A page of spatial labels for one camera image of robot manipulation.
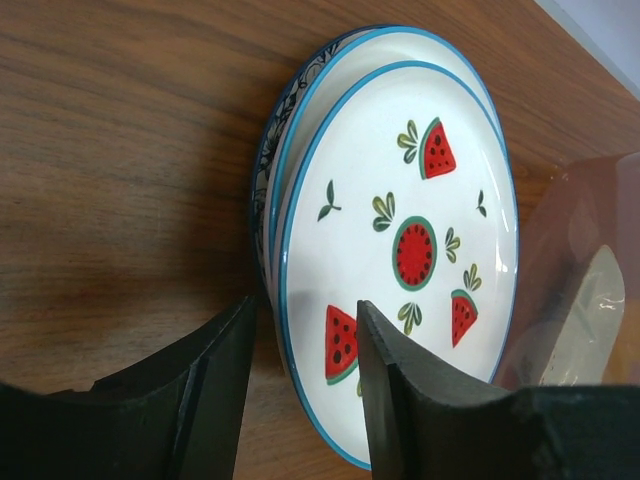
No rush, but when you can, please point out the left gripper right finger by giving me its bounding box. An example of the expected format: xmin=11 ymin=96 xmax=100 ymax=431
xmin=357 ymin=301 xmax=639 ymax=479

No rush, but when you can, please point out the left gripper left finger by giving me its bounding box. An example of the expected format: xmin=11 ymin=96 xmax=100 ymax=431
xmin=1 ymin=297 xmax=256 ymax=479

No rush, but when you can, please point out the watermelon plate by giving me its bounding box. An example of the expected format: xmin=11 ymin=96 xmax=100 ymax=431
xmin=273 ymin=60 xmax=519 ymax=469
xmin=263 ymin=25 xmax=505 ymax=305

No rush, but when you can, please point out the pink translucent plastic bin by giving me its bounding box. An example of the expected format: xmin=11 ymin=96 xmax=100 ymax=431
xmin=494 ymin=153 xmax=639 ymax=390

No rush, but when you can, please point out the blue floral plate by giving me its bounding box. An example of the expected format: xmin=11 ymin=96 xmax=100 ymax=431
xmin=251 ymin=24 xmax=391 ymax=301

